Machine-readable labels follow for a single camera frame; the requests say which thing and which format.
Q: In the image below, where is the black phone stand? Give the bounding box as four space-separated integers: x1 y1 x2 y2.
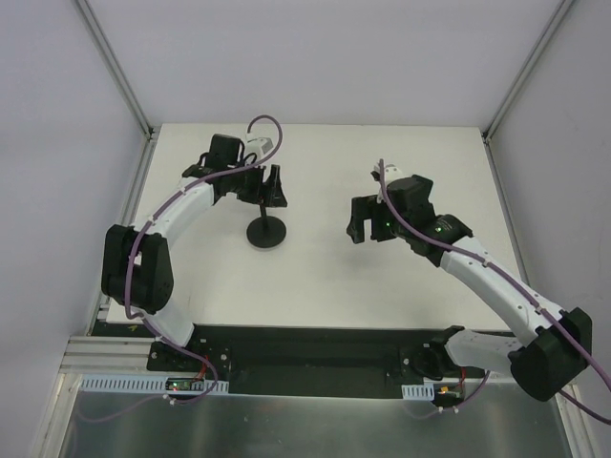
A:
246 204 286 249

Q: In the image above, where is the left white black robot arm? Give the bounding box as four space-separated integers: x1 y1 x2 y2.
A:
101 134 287 371

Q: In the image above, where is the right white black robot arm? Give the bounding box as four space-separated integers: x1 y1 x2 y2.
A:
347 165 592 402

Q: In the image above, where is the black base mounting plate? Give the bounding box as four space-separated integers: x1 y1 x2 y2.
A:
90 321 497 398

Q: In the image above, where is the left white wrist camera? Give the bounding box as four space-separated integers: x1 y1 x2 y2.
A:
244 135 274 158

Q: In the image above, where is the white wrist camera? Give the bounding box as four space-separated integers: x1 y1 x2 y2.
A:
370 159 405 204
244 135 274 158

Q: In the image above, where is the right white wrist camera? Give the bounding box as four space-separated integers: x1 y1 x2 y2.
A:
370 159 405 204

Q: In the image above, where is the right aluminium frame post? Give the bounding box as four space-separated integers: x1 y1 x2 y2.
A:
482 0 578 144

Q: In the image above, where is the aluminium frame post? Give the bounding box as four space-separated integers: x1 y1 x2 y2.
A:
482 0 578 144
72 0 155 140

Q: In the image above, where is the right white slotted cable duct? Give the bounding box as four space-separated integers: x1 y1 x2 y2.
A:
401 383 435 402

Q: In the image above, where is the white slotted cable duct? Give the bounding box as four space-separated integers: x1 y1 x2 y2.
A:
401 383 435 402
80 374 229 396

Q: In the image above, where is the left aluminium frame post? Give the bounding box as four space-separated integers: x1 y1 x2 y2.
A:
72 0 155 140

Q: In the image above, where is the left white slotted cable duct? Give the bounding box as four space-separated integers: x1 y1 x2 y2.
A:
80 374 229 396

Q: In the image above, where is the left aluminium extrusion rail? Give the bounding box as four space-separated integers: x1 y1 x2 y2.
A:
59 293 153 375

